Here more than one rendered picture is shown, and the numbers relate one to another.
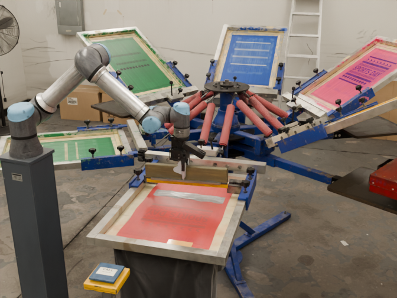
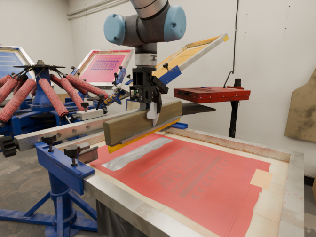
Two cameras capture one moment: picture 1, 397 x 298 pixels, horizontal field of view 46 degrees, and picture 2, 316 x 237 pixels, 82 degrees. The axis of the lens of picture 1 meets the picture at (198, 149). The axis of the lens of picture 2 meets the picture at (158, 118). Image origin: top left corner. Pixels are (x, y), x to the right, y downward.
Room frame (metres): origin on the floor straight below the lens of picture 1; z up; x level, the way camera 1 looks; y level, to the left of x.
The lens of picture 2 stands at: (1.75, 0.66, 1.28)
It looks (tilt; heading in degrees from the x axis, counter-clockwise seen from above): 15 degrees down; 294
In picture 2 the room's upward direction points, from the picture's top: straight up
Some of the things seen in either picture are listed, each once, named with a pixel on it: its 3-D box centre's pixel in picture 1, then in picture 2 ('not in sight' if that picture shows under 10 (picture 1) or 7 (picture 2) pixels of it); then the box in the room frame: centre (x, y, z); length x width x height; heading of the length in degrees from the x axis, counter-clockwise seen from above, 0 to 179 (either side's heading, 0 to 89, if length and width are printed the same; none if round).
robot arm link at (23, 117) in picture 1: (22, 118); not in sight; (2.06, 0.81, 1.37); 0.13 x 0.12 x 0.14; 170
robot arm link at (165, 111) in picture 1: (159, 115); (129, 31); (2.05, 0.18, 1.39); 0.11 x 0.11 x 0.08; 80
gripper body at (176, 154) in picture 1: (180, 147); (145, 85); (2.06, 0.09, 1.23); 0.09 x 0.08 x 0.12; 76
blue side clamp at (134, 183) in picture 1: (143, 178); (62, 164); (2.26, 0.29, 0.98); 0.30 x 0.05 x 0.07; 166
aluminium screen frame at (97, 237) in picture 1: (181, 205); (169, 155); (1.96, 0.08, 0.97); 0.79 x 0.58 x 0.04; 166
